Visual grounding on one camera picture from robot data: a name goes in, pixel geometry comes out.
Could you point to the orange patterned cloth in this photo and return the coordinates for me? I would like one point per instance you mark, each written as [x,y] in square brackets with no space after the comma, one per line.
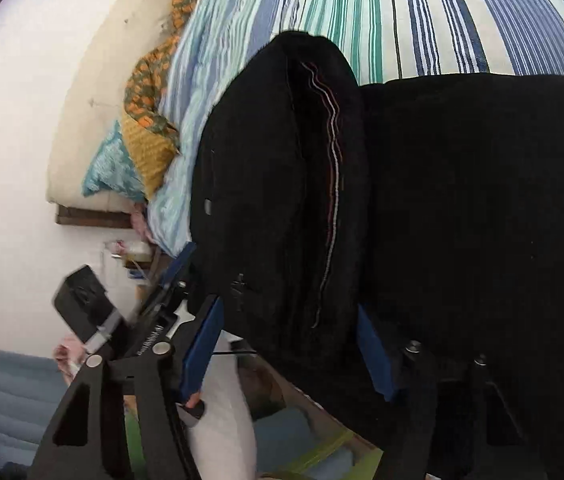
[149,80]

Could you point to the person's left hand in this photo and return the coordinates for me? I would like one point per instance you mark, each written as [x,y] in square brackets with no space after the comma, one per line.
[64,355]

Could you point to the cream mattress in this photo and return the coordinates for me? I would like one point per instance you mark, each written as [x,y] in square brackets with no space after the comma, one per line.
[92,85]

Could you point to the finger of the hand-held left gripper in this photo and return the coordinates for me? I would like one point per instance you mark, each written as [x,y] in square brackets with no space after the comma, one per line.
[178,262]

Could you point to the pink cloth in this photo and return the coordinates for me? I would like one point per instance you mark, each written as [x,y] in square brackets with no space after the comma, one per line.
[139,222]

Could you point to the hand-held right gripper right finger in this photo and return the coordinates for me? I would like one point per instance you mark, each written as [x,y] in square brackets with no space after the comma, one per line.
[374,355]

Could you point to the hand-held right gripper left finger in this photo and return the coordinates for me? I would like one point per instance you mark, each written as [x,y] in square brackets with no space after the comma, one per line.
[203,350]

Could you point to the black pants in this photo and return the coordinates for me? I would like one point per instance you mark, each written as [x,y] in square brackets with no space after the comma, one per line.
[461,185]

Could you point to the white cloth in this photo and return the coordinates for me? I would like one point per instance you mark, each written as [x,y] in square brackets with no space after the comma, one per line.
[222,425]

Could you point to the light blue quilted cloth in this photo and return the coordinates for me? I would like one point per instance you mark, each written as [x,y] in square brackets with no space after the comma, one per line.
[2,390]

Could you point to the yellow patterned pillow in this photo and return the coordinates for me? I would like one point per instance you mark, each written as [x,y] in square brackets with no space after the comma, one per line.
[149,152]

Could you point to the striped bedsheet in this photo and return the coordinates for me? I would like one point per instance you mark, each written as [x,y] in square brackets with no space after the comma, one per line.
[411,10]

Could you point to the teal patterned pillow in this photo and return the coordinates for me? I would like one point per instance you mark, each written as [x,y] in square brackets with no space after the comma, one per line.
[107,165]

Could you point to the wooden bed frame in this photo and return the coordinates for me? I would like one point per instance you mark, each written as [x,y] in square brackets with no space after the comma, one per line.
[92,216]

